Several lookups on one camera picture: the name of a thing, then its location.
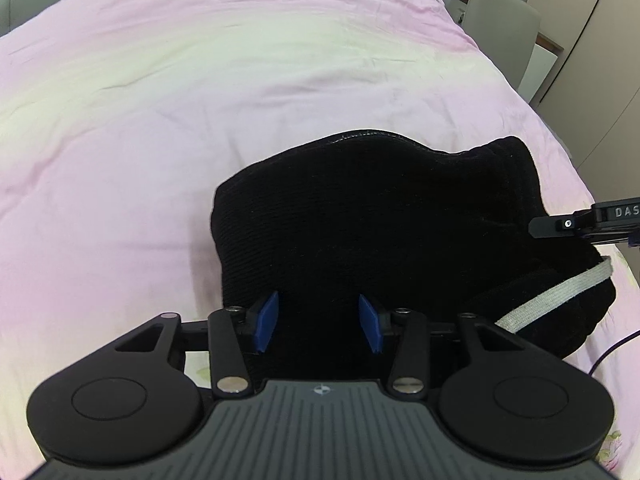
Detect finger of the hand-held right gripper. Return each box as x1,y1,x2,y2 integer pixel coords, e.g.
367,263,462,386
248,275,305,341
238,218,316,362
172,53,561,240
528,211,577,240

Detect black pants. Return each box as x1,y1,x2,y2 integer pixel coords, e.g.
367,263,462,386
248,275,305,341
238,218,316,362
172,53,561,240
210,129,617,382

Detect grey chair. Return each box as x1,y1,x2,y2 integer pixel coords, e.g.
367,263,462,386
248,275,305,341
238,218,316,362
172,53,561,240
462,0,543,107

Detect pink floral blanket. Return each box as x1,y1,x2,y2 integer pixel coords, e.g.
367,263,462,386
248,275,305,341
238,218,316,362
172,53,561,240
0,0,640,480

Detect dark cable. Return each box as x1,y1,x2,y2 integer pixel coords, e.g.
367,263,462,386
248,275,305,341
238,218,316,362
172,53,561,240
589,329,640,377

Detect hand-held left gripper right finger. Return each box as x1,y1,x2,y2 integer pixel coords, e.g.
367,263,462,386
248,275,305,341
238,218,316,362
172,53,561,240
357,293,527,399

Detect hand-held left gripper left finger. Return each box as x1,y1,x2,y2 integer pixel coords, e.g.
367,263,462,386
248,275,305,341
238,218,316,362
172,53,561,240
114,290,280,401

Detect beige wardrobe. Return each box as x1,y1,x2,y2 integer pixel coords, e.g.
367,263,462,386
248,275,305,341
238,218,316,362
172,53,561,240
520,0,640,202

